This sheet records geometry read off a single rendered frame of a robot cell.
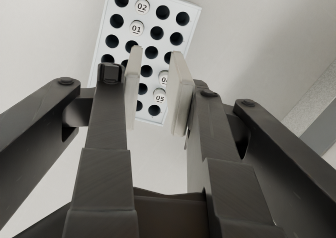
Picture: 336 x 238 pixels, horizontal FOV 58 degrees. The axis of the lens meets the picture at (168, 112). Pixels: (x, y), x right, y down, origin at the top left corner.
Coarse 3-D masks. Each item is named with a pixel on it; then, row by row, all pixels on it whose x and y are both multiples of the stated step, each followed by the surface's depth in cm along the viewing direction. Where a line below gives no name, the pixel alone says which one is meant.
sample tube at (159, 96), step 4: (156, 88) 31; (160, 88) 30; (156, 92) 29; (160, 92) 29; (164, 92) 30; (156, 96) 29; (160, 96) 29; (164, 96) 29; (156, 100) 29; (160, 100) 29; (164, 100) 29
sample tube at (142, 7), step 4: (140, 0) 26; (144, 0) 26; (136, 4) 26; (140, 4) 26; (144, 4) 26; (148, 4) 27; (136, 8) 26; (140, 8) 26; (144, 8) 26; (148, 8) 26; (140, 12) 26; (144, 12) 26
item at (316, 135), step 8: (328, 104) 28; (320, 112) 28; (328, 112) 27; (320, 120) 27; (328, 120) 26; (312, 128) 27; (320, 128) 27; (328, 128) 26; (304, 136) 28; (312, 136) 27; (320, 136) 26; (328, 136) 25; (312, 144) 26; (320, 144) 26; (328, 144) 25; (320, 152) 25; (328, 152) 25; (328, 160) 24
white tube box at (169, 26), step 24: (120, 0) 30; (168, 0) 27; (120, 24) 30; (144, 24) 28; (168, 24) 28; (192, 24) 28; (96, 48) 28; (120, 48) 28; (144, 48) 29; (168, 48) 29; (96, 72) 29; (144, 72) 31; (144, 96) 31; (144, 120) 31
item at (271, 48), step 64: (0, 0) 29; (64, 0) 30; (192, 0) 30; (256, 0) 31; (320, 0) 31; (0, 64) 32; (64, 64) 32; (192, 64) 33; (256, 64) 33; (320, 64) 34; (64, 192) 39
